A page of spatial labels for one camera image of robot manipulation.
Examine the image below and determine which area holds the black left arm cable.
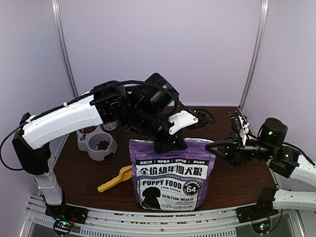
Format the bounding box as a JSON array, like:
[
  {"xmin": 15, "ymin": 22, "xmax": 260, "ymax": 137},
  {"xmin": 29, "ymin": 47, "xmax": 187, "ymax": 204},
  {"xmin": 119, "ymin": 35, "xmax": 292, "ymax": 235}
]
[{"xmin": 0, "ymin": 79, "xmax": 215, "ymax": 171}]

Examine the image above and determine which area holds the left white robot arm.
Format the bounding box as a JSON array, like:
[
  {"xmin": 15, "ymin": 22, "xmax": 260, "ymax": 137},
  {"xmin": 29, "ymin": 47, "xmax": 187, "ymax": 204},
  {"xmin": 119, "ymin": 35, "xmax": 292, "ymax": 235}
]
[{"xmin": 12, "ymin": 73, "xmax": 187, "ymax": 219}]

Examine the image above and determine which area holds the purple pet food bag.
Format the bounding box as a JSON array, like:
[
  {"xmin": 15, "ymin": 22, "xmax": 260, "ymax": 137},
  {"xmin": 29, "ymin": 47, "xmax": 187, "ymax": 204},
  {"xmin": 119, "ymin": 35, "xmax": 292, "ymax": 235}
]
[{"xmin": 129, "ymin": 138, "xmax": 216, "ymax": 211}]

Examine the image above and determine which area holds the front aluminium rail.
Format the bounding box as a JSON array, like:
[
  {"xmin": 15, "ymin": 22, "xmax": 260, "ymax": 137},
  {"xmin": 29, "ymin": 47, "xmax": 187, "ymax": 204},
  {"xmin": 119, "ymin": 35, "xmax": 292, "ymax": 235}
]
[{"xmin": 18, "ymin": 196, "xmax": 307, "ymax": 237}]

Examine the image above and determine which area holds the right aluminium frame post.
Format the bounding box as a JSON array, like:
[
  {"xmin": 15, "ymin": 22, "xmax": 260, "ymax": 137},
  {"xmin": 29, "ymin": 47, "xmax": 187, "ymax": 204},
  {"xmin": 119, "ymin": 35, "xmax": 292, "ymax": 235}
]
[{"xmin": 239, "ymin": 0, "xmax": 269, "ymax": 110}]

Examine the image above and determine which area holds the brown pet food kibble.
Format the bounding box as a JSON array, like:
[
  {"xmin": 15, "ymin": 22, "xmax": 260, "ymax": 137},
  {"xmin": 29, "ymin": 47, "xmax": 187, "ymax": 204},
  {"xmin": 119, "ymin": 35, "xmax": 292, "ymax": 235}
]
[{"xmin": 95, "ymin": 140, "xmax": 110, "ymax": 151}]

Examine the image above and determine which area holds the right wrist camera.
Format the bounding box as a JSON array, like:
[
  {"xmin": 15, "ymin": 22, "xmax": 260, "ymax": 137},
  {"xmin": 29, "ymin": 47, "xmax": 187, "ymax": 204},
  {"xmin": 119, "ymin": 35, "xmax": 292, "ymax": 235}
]
[{"xmin": 228, "ymin": 111, "xmax": 249, "ymax": 145}]

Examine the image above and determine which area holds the left aluminium frame post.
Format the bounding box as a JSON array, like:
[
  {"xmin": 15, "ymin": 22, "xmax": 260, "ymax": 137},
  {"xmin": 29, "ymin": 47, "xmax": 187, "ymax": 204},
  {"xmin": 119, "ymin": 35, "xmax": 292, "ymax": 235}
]
[{"xmin": 51, "ymin": 0, "xmax": 79, "ymax": 98}]

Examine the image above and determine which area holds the grey double pet feeder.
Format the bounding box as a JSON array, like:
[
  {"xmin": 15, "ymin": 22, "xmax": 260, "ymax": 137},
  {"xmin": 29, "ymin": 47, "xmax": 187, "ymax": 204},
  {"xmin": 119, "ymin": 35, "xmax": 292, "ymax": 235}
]
[{"xmin": 76, "ymin": 126, "xmax": 118, "ymax": 161}]

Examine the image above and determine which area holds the yellow plastic scoop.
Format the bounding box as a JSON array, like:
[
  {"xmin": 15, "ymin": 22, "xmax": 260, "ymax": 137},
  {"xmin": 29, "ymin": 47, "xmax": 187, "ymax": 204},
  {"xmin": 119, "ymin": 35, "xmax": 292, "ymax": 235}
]
[{"xmin": 97, "ymin": 165, "xmax": 132, "ymax": 193}]

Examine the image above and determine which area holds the aluminium frame post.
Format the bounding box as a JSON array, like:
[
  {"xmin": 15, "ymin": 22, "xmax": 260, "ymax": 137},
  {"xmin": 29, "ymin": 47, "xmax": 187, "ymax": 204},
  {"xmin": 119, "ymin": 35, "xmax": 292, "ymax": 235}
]
[
  {"xmin": 51, "ymin": 0, "xmax": 79, "ymax": 98},
  {"xmin": 239, "ymin": 0, "xmax": 269, "ymax": 110}
]

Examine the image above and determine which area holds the patterned mug yellow inside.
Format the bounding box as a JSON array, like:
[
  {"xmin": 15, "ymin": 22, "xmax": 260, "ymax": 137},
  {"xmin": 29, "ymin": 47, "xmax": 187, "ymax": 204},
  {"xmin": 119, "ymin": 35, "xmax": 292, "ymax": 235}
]
[{"xmin": 101, "ymin": 121, "xmax": 118, "ymax": 131}]

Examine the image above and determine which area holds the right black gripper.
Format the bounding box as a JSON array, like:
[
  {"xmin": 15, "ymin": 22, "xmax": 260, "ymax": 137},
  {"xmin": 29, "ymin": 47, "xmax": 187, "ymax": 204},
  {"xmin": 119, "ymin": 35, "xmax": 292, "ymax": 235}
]
[{"xmin": 205, "ymin": 132, "xmax": 275, "ymax": 168}]

